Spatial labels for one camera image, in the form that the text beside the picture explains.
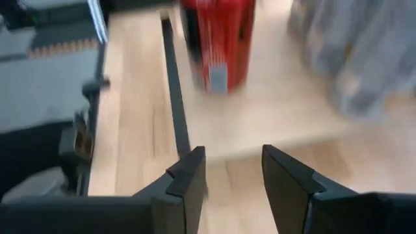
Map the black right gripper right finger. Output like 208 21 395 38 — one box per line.
261 144 416 234

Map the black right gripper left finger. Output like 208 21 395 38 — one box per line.
0 146 207 234

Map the slim white beverage can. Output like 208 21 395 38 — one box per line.
328 0 416 120

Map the red Coca-Cola can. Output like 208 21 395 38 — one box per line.
178 0 257 96

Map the black aluminium rig frame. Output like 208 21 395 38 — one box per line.
58 0 111 199

